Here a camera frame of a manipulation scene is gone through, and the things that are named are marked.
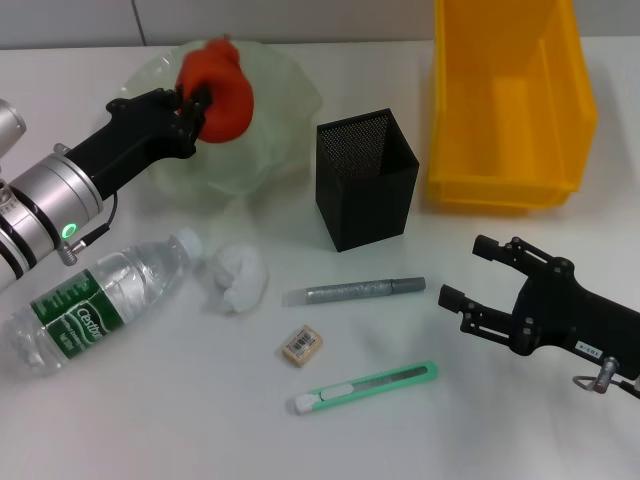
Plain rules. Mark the yellow plastic storage bin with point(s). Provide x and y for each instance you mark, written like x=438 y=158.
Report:
x=505 y=125

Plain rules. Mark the clear green-label water bottle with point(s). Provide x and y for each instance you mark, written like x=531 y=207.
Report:
x=125 y=285

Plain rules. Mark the silver glitter pen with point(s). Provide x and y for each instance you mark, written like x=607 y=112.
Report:
x=350 y=291

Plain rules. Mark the black mesh pen holder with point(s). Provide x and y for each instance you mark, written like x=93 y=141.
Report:
x=365 y=200

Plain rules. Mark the white paper ball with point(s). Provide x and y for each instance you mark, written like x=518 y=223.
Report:
x=237 y=280

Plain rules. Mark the orange-red soft toy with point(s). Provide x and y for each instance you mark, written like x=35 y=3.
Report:
x=230 y=105

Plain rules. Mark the beige eraser with barcode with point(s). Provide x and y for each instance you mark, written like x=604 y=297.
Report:
x=300 y=346

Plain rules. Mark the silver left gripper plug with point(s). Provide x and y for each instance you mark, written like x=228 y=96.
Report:
x=60 y=148

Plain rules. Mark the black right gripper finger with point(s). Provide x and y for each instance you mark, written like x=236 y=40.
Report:
x=485 y=246
x=450 y=297

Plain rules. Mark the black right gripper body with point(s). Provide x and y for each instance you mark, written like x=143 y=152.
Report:
x=575 y=315

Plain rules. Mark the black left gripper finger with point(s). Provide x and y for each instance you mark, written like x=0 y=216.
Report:
x=167 y=97
x=196 y=117

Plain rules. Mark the green wavy glass fruit plate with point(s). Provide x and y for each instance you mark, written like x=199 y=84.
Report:
x=280 y=125

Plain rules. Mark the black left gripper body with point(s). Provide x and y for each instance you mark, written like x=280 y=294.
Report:
x=125 y=140

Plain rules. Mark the green utility knife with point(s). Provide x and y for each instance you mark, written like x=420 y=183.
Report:
x=365 y=387

